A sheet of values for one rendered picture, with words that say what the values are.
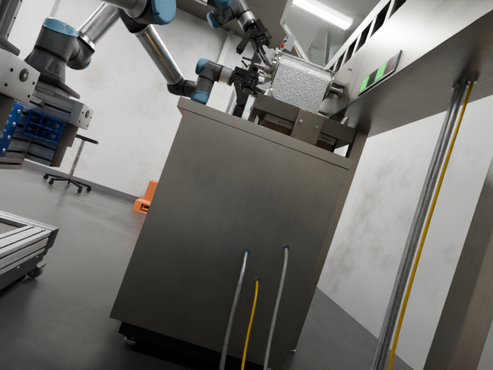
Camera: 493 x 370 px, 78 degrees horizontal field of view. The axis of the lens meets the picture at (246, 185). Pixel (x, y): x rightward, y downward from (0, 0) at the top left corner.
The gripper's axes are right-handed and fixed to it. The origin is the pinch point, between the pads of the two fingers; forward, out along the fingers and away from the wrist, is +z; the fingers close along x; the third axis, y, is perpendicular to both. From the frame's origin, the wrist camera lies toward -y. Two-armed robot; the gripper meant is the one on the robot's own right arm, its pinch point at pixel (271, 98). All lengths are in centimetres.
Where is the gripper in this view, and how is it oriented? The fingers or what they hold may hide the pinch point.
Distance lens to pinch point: 141.2
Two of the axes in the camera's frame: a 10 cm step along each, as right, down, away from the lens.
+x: -0.7, 0.1, 10.0
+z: 9.4, 3.3, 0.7
